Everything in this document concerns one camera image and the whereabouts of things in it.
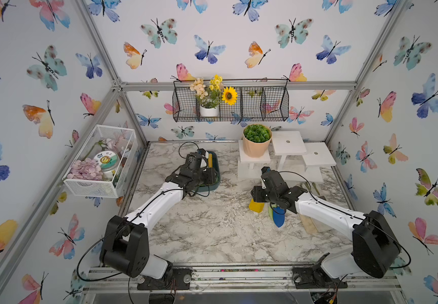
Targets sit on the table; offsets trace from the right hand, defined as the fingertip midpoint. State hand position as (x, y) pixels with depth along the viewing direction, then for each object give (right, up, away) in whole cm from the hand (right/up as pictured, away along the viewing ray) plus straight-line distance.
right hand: (256, 190), depth 86 cm
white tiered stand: (+24, +17, +29) cm, 41 cm away
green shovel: (-22, +14, +21) cm, 34 cm away
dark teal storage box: (-19, +11, +21) cm, 30 cm away
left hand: (-18, +8, -1) cm, 20 cm away
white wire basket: (-50, +6, -21) cm, 55 cm away
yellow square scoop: (+1, -9, +5) cm, 10 cm away
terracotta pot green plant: (0, +23, -2) cm, 23 cm away
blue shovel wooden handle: (+12, -13, +5) cm, 18 cm away
